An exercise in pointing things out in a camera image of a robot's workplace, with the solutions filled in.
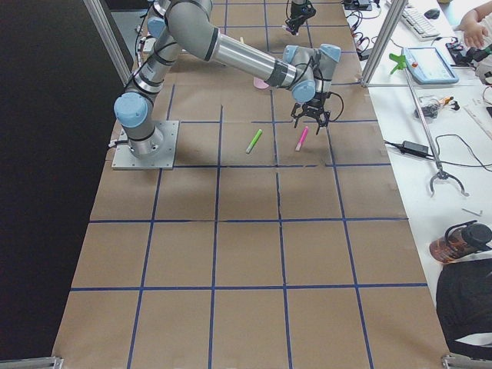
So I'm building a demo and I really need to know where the black backpack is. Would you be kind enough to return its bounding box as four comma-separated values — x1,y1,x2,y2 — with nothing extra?
436,259,491,360

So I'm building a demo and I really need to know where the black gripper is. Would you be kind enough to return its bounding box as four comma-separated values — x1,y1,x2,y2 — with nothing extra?
291,92,331,135
287,0,316,35

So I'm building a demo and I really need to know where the aluminium frame post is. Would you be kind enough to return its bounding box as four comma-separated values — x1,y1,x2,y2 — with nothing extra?
361,0,408,87

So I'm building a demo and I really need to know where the pink marker pen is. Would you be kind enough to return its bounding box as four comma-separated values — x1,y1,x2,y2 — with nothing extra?
295,126,309,152

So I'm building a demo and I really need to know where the black power adapter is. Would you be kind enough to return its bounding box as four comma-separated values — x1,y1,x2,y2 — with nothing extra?
401,141,429,158

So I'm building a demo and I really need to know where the person hand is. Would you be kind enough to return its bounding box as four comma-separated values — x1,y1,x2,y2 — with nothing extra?
457,2,491,48

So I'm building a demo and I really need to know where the green clamp tool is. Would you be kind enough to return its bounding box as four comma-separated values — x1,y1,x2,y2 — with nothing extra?
389,53,407,75

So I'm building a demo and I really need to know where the pink mesh cup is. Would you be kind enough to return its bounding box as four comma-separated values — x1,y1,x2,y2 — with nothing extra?
253,77,270,90

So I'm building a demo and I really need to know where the black braided cable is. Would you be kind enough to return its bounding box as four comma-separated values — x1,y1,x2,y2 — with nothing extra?
314,57,345,122

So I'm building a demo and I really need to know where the white keyboard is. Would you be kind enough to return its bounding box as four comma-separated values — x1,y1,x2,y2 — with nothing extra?
401,7,440,41

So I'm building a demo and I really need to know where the green marker pen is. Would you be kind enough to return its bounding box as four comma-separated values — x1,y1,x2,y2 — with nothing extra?
245,129,263,154

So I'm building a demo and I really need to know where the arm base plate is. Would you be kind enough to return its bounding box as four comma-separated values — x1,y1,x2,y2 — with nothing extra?
111,120,180,170

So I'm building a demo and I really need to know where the teach pendant tablet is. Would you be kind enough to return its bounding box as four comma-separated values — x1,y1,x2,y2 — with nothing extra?
402,47,459,85

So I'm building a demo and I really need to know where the metal reacher grabber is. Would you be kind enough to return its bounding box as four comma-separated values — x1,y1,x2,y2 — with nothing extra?
403,67,470,198

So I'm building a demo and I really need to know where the brown water bottle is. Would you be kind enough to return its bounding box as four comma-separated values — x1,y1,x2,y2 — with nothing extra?
429,220,491,264

